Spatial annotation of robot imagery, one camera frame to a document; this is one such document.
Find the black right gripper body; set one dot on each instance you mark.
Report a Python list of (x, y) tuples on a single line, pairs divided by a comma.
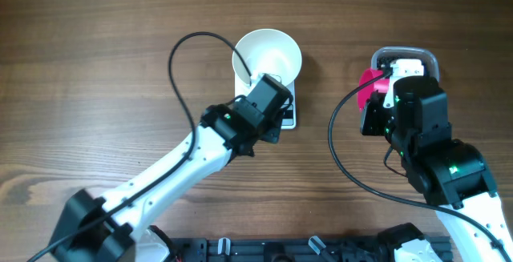
[(376, 118)]

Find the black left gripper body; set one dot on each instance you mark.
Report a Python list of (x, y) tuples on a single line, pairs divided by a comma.
[(268, 129)]

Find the pink measuring scoop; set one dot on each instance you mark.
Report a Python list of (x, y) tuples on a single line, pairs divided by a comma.
[(381, 86)]

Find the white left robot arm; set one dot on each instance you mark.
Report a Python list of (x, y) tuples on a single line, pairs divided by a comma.
[(111, 226)]

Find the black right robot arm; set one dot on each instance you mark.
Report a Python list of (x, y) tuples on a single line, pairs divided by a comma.
[(451, 175)]

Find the white digital kitchen scale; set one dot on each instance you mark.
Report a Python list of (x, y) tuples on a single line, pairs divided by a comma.
[(289, 120)]

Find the white bowl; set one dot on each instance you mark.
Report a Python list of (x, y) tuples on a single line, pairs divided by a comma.
[(268, 51)]

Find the clear plastic container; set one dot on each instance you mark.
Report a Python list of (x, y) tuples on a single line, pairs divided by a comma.
[(428, 60)]

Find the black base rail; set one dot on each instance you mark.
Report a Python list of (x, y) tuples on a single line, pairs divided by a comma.
[(350, 248)]

